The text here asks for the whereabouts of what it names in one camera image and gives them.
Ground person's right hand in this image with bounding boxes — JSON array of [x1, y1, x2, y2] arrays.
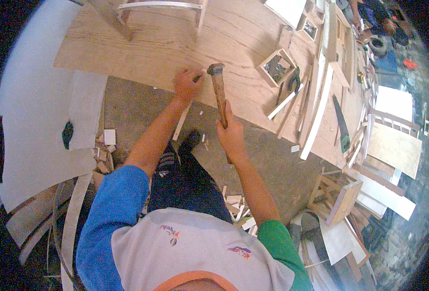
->
[[215, 100, 246, 161]]

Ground person's left hand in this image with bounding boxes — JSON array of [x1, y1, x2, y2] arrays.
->
[[172, 66, 205, 105]]

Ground wooden handle hammer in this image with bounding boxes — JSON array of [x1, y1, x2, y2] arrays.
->
[[207, 63, 233, 165]]

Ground thin pale wood strip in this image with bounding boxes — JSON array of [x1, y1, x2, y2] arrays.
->
[[172, 103, 193, 142]]

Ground large plywood board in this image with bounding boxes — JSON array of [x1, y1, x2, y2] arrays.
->
[[54, 0, 365, 169]]

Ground short white wood strip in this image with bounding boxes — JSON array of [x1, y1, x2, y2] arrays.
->
[[267, 83, 305, 121]]

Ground person's legs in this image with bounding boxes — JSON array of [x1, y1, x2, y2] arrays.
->
[[147, 130, 234, 223]]

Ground heap of white wood scraps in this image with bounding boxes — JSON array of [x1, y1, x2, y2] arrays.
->
[[222, 186, 259, 238]]

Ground open wooden box with tools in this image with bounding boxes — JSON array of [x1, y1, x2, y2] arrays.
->
[[256, 48, 297, 88]]

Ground dark green pliers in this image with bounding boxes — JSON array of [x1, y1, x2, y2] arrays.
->
[[287, 66, 301, 93]]

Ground long white curved board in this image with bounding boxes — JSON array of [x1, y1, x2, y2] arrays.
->
[[299, 63, 334, 161]]

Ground heap of wood offcuts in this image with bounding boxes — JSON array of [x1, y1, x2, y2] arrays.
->
[[94, 129, 119, 176]]

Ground person's body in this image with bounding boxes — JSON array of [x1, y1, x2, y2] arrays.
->
[[75, 165, 313, 291]]

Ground small wooden stool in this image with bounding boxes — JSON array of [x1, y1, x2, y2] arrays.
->
[[308, 171, 364, 227]]

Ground black scrap piece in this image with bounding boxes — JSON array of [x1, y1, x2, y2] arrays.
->
[[62, 121, 74, 150]]

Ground white flat panel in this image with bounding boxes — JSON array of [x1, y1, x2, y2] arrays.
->
[[264, 0, 307, 29]]

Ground heap of boards and sheets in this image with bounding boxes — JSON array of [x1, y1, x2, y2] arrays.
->
[[289, 209, 379, 291]]

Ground large white sheet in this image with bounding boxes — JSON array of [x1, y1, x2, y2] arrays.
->
[[0, 0, 108, 214]]

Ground beige plywood panel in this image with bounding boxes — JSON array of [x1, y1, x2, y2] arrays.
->
[[366, 121, 423, 180]]

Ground long white plank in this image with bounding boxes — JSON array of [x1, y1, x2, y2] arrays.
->
[[345, 167, 417, 221]]

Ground white square panel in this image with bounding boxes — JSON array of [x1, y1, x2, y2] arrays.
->
[[374, 85, 414, 123]]

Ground black rubber tyre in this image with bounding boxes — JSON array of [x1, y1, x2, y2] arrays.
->
[[368, 36, 393, 57]]

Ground grey curved laminate strips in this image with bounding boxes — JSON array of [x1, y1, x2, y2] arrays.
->
[[6, 172, 96, 291]]

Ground wooden chair frame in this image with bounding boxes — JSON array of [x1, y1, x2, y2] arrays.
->
[[116, 0, 210, 35]]

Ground green handle handsaw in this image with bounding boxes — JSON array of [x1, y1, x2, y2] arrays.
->
[[332, 93, 350, 154]]

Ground small wooden box frame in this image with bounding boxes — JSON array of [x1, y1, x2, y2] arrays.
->
[[297, 16, 319, 42]]

